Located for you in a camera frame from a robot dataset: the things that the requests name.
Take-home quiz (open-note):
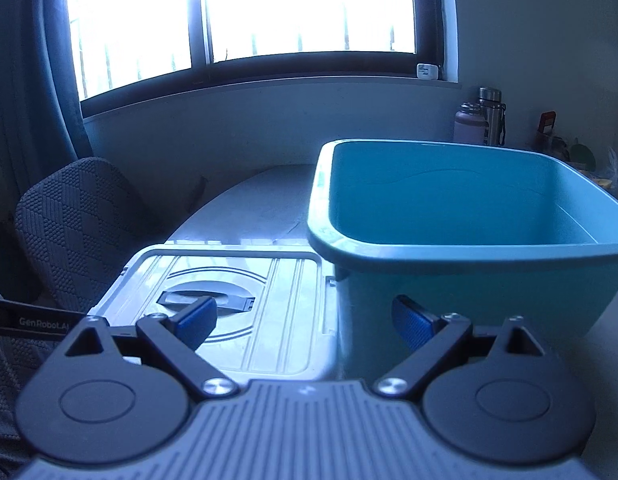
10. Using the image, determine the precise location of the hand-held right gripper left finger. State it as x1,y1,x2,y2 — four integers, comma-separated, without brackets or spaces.
64,296,241,402

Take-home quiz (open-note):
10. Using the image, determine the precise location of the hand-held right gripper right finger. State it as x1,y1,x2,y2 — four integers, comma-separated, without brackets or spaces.
372,295,556,403

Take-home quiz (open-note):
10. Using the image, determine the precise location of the teal plastic basin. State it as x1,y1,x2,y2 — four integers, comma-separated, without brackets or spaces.
307,139,618,382

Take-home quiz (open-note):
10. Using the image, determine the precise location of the grey plastic storage box lid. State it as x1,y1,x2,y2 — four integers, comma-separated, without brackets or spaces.
86,244,341,387

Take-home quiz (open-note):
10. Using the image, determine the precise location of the grey patterned chair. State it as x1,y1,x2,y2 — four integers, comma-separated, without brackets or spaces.
0,156,162,466

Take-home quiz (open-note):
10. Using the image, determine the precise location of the pink water bottle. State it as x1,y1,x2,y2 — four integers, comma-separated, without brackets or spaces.
454,102,490,145

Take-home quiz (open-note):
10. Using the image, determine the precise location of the steel thermos bottle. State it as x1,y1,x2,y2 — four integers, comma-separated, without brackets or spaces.
478,86,508,147

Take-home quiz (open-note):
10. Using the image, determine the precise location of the blue curtain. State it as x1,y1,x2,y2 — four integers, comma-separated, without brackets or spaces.
0,0,96,211

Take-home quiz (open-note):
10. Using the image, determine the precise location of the dark framed window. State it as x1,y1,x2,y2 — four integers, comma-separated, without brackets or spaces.
64,0,462,122

